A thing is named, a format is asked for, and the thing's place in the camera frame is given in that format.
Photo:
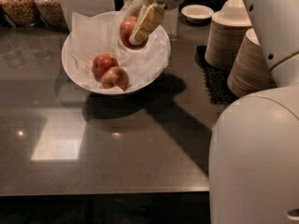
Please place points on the cereal glass jar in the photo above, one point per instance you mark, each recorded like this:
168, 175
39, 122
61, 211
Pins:
51, 12
21, 12

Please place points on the left clear sign holder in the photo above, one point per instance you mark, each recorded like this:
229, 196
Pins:
84, 0

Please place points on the black mesh mat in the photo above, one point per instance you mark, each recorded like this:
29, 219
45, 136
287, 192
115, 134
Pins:
215, 80

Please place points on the front stack paper bowls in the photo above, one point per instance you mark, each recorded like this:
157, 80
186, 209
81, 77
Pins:
249, 72

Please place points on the left cereal glass jar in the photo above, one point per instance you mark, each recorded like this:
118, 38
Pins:
21, 12

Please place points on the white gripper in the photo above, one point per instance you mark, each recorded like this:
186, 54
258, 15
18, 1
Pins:
150, 19

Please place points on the white paper liner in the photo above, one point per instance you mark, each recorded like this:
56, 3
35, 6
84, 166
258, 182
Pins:
90, 38

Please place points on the small white bowl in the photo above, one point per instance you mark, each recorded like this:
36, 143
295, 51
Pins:
197, 14

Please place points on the large white bowl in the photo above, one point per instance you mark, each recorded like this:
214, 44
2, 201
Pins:
71, 69

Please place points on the red apple front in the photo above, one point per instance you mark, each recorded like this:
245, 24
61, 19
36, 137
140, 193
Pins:
115, 77

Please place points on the back stack paper bowls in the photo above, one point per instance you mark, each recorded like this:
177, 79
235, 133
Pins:
227, 30

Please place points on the stack paper bowls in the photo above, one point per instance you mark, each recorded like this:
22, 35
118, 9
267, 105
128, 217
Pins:
249, 72
227, 30

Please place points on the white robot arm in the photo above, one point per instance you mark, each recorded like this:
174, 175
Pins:
254, 148

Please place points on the right cereal glass jar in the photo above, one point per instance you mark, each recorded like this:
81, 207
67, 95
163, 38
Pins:
51, 12

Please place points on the red apple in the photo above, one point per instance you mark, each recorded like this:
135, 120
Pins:
102, 63
126, 28
115, 77

